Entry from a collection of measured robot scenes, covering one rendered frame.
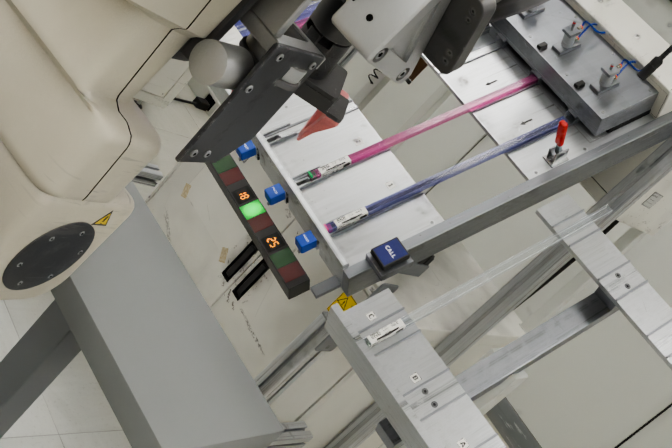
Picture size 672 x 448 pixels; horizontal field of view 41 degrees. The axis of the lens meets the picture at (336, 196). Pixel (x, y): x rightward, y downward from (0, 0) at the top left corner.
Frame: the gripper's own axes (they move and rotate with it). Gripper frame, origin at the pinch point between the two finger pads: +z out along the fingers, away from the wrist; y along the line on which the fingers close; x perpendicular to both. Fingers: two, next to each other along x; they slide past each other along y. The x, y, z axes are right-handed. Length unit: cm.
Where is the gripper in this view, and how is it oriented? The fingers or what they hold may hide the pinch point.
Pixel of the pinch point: (269, 111)
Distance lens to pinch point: 110.8
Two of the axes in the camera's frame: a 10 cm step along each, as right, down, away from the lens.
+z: -5.4, 5.9, 6.1
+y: -8.2, -5.3, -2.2
